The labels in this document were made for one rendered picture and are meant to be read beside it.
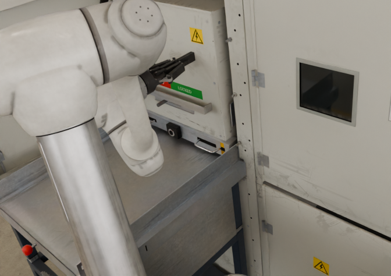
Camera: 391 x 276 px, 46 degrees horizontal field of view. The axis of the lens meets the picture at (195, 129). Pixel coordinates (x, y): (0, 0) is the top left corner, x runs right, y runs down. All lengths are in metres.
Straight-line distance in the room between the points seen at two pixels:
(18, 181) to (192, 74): 0.74
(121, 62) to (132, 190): 0.91
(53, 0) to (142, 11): 1.09
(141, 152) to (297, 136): 0.47
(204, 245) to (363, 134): 0.72
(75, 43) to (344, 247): 1.12
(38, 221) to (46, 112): 0.93
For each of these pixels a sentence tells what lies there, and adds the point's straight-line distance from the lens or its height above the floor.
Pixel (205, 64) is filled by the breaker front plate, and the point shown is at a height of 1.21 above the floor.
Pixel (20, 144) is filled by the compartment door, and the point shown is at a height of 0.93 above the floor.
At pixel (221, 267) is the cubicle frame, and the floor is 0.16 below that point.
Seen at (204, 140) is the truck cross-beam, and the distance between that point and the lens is 1.71.
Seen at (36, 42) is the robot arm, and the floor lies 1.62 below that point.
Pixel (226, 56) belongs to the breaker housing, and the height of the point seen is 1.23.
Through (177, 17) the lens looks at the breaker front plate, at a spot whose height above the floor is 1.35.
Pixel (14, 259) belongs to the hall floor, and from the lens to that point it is 2.85.
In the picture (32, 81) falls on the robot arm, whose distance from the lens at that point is 0.74.
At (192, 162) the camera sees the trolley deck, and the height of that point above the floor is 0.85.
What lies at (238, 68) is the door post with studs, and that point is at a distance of 1.47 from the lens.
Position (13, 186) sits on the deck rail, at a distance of 1.81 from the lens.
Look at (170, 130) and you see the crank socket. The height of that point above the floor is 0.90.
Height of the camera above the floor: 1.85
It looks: 32 degrees down
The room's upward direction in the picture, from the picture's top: 9 degrees counter-clockwise
